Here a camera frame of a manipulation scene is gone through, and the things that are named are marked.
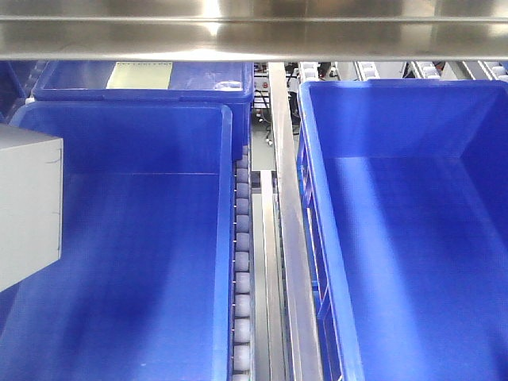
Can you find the gray square hollow base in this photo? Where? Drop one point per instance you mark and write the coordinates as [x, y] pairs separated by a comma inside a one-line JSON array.
[[31, 202]]

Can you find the blue bin with paper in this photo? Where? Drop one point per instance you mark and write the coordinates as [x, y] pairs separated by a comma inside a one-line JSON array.
[[226, 83]]

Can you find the large blue bin left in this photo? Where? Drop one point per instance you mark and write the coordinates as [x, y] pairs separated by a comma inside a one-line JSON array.
[[142, 290]]

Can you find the large blue bin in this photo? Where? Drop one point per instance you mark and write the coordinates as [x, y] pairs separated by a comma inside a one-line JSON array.
[[404, 195], [142, 290]]

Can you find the large blue bin right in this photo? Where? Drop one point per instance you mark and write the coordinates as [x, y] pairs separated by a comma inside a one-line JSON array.
[[404, 195]]

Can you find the white roller track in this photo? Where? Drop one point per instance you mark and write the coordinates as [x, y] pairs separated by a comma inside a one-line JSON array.
[[242, 278]]

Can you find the steel shelf beam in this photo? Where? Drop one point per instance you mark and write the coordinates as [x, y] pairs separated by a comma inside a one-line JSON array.
[[254, 30]]

